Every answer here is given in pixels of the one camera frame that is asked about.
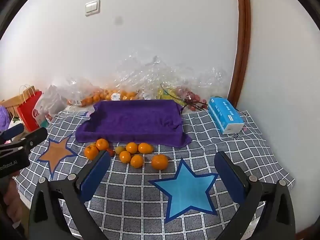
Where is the blue tissue pack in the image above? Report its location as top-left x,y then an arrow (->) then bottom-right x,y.
207,97 -> 245,135

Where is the person's left hand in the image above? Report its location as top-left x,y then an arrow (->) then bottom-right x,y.
3,177 -> 22,220

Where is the clear bag with grapes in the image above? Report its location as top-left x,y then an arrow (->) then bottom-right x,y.
112,54 -> 229,103

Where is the red paper bag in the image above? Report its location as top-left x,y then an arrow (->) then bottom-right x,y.
16,85 -> 44,133

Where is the orange mandarin with stem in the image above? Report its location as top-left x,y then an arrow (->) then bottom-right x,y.
96,138 -> 110,151

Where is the yellow package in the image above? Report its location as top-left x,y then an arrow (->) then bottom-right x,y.
156,85 -> 180,100

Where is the brown wooden door frame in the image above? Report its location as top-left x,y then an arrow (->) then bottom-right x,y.
229,0 -> 251,108

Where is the clear bag of mandarins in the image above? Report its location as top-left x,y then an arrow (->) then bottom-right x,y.
66,79 -> 105,107
102,87 -> 140,102

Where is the brown paper bag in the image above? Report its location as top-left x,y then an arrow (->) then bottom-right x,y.
0,95 -> 25,120

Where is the white wall light switch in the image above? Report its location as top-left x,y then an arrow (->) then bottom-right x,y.
85,0 -> 101,17

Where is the bag of red fruits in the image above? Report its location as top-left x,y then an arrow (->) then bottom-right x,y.
175,86 -> 208,112

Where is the grey checked star-print cloth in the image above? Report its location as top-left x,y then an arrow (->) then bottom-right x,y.
12,109 -> 295,240

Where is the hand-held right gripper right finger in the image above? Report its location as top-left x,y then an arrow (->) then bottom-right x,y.
214,151 -> 297,240

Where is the white plastic bag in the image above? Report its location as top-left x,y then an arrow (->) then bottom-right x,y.
34,85 -> 68,128

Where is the purple plush toy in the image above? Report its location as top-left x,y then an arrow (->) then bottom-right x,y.
0,105 -> 10,133

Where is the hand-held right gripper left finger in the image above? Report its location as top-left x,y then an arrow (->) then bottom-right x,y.
28,150 -> 112,240

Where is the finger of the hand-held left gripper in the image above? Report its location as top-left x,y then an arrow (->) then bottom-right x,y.
0,124 -> 25,142
7,127 -> 48,151

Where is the oval orange citrus fruit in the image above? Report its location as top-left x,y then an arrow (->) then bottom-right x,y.
138,142 -> 154,154

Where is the black cable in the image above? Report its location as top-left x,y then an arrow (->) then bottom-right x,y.
181,97 -> 208,112

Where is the small orange citrus fruit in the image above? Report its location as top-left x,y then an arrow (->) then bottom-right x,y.
130,154 -> 144,169
119,151 -> 132,164
125,142 -> 139,154

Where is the purple towel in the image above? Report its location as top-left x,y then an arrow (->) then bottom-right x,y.
75,99 -> 192,148

